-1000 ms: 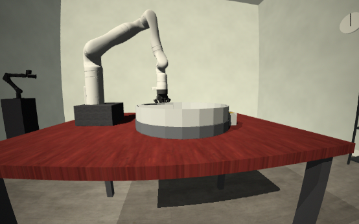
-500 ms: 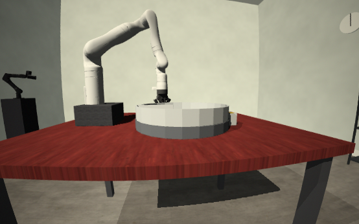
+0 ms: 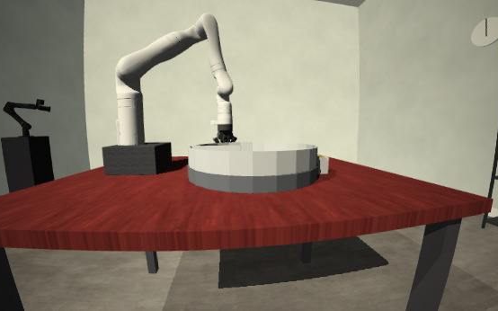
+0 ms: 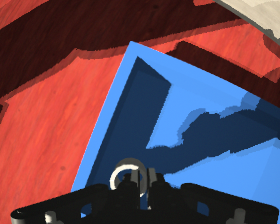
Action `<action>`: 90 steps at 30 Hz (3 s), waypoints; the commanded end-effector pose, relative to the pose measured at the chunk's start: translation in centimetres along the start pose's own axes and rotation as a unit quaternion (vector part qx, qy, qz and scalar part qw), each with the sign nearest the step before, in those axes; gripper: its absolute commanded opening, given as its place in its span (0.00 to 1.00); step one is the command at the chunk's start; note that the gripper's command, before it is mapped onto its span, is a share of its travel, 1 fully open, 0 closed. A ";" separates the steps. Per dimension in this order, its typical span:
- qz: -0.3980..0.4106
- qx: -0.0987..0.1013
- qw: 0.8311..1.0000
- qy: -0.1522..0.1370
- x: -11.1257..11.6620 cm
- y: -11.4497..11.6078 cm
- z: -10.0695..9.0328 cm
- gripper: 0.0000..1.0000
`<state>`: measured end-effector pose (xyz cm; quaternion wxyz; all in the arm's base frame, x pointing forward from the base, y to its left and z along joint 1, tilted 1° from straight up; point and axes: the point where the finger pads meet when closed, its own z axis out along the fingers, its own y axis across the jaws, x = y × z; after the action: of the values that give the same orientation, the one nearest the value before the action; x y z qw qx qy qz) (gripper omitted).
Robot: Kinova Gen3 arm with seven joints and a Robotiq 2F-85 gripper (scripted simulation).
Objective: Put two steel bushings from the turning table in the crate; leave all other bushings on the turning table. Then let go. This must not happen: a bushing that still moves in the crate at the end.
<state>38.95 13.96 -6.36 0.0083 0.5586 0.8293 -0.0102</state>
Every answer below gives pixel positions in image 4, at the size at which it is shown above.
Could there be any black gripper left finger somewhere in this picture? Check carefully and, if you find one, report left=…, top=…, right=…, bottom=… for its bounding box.
left=10, top=169, right=140, bottom=224

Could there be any blue crate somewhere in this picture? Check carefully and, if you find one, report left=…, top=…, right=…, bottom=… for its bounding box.
left=71, top=41, right=280, bottom=224

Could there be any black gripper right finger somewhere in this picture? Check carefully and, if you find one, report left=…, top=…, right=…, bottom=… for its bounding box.
left=147, top=168, right=279, bottom=224

